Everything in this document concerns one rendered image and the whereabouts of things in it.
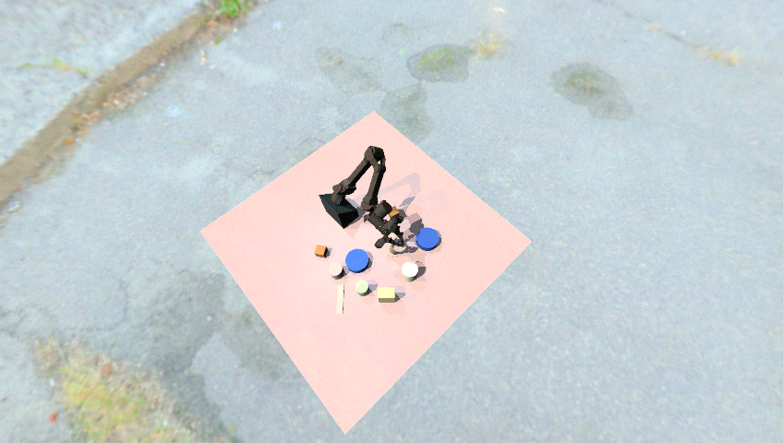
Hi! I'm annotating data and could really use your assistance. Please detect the blue cylinder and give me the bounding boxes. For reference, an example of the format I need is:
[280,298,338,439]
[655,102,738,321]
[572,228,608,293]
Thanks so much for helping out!
[345,249,369,273]
[416,227,439,251]

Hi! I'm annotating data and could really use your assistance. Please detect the beige flat bar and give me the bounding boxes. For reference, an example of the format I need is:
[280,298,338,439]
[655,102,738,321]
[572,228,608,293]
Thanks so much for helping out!
[336,284,344,315]

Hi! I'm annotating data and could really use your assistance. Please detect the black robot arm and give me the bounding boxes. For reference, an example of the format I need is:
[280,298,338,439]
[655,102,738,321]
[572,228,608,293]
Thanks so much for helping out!
[329,146,398,234]

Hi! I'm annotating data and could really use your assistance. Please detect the tan rectangular block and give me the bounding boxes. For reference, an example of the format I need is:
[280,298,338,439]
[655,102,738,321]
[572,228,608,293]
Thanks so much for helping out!
[378,287,395,303]

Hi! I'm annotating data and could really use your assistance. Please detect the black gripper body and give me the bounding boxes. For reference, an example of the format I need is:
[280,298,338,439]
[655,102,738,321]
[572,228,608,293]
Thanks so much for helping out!
[374,216,404,248]

